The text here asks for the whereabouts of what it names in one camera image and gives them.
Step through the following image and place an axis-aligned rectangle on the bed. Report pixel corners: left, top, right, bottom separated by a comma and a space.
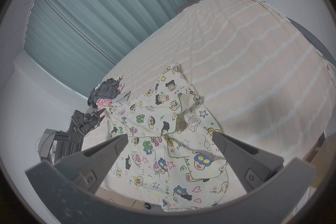
98, 0, 336, 208

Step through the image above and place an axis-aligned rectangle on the black cabinet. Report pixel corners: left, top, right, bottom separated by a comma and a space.
52, 123, 84, 159

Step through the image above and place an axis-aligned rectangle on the white printed pyjama top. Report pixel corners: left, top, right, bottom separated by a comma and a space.
105, 62, 229, 214

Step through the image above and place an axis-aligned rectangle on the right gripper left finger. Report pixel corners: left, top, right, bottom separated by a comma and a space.
54, 134, 129, 194

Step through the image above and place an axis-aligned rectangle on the pile of clothes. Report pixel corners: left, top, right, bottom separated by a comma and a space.
88, 75, 132, 110

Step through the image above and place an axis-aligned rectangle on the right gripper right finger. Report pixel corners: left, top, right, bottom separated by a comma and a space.
212, 132, 284, 194

